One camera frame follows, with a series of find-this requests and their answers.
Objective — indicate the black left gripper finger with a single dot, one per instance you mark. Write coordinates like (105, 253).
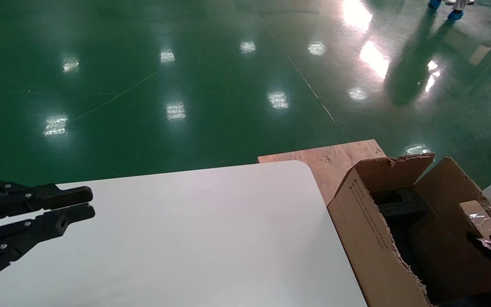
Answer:
(58, 195)
(36, 232)

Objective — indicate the small brown box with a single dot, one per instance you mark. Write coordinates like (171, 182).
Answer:
(480, 219)

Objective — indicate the big open cardboard box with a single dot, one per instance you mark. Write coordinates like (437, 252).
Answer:
(365, 238)

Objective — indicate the black foam block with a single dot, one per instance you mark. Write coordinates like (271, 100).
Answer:
(401, 207)

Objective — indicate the wooden pallet board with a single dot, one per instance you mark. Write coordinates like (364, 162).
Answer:
(330, 162)

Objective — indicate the blue shoe cover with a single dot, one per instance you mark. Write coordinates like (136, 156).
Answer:
(434, 4)
(455, 15)

